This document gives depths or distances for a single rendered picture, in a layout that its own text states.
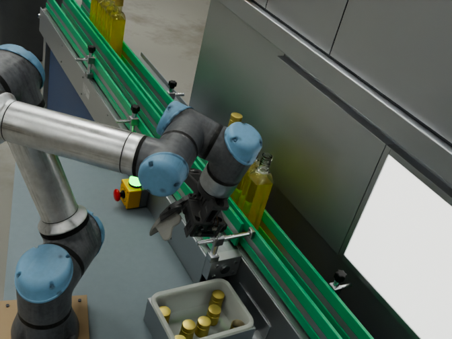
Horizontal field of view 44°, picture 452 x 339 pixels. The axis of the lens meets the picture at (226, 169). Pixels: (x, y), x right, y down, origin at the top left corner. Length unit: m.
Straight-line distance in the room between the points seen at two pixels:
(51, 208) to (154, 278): 0.44
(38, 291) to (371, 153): 0.80
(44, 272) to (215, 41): 1.06
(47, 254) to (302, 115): 0.75
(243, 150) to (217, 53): 0.97
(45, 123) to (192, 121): 0.26
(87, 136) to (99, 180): 0.95
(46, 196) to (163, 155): 0.41
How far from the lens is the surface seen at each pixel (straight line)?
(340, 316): 1.42
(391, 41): 1.36
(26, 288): 1.25
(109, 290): 1.56
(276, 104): 1.64
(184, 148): 0.98
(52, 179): 1.27
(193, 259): 1.59
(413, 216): 1.31
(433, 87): 1.28
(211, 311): 1.47
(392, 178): 1.34
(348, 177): 1.43
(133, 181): 1.78
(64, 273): 1.25
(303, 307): 1.40
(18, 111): 1.05
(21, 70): 1.18
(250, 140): 1.05
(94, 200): 1.84
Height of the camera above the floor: 1.88
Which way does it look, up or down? 32 degrees down
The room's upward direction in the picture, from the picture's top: 15 degrees clockwise
